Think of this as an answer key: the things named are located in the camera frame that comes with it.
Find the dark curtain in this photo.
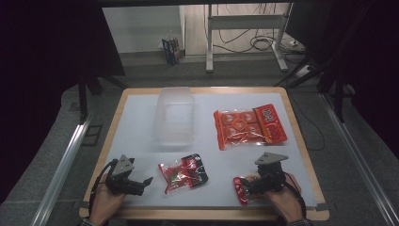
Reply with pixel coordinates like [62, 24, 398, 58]
[0, 0, 126, 202]
[286, 0, 399, 158]

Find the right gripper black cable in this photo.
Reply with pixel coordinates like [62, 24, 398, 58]
[281, 171, 308, 219]

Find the white power strip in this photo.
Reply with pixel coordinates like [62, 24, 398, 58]
[288, 39, 306, 52]

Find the person's right hand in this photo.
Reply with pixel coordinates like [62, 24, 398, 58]
[245, 172, 304, 224]

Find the black floor cable bundle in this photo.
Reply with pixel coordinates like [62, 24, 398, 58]
[215, 3, 285, 55]

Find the dark floor vent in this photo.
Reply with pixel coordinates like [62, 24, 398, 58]
[81, 124, 104, 147]

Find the clear plastic container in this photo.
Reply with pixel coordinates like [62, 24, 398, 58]
[153, 87, 196, 148]

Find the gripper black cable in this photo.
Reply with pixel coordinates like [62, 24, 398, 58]
[88, 159, 120, 216]
[281, 171, 308, 219]

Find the wooden-edged table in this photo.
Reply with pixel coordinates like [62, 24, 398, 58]
[78, 87, 330, 221]

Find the aluminium rail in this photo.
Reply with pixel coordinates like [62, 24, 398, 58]
[30, 119, 96, 226]
[319, 92, 399, 226]

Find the colourful printed bag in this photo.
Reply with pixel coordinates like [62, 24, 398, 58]
[161, 30, 184, 66]

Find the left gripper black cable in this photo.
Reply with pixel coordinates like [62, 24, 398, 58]
[88, 159, 120, 216]

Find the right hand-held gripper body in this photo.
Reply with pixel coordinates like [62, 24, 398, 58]
[250, 152, 290, 194]

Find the thin black floor cable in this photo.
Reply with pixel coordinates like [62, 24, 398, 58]
[290, 93, 326, 153]

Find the red and black snack packet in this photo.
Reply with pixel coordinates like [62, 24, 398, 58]
[157, 153, 210, 196]

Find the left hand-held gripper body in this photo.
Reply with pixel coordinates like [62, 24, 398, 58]
[104, 153, 141, 196]

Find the white metal desk frame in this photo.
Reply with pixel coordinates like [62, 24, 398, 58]
[205, 3, 295, 73]

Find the black metal stand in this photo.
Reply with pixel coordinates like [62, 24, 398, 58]
[76, 71, 128, 124]
[274, 51, 357, 124]

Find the person's left hand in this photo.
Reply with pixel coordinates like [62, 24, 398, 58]
[88, 173, 128, 226]

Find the small red snack packet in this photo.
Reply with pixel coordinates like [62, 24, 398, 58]
[232, 176, 252, 206]

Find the large orange-red snack packet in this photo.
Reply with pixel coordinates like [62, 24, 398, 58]
[213, 103, 289, 151]

